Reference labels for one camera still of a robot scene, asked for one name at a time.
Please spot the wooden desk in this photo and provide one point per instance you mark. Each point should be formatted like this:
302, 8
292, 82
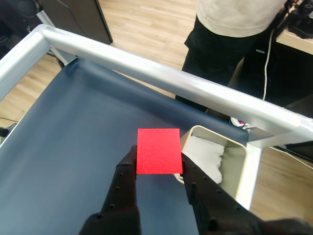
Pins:
293, 41

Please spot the red cube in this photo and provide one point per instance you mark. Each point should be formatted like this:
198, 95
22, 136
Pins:
159, 151

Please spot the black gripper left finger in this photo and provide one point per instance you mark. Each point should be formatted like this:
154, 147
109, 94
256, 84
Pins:
122, 191

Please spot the silver metal table frame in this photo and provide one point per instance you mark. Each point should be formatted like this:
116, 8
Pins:
171, 80

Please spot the dark grey table mat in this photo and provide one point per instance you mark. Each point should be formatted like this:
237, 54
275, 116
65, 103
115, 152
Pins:
73, 147

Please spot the person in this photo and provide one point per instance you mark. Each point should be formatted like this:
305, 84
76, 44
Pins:
220, 49

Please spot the dark brown cabinet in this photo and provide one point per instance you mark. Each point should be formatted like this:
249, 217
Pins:
78, 17

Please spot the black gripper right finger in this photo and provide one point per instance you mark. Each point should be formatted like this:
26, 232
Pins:
215, 210

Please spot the beige rounded box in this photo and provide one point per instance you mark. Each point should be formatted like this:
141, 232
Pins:
237, 166

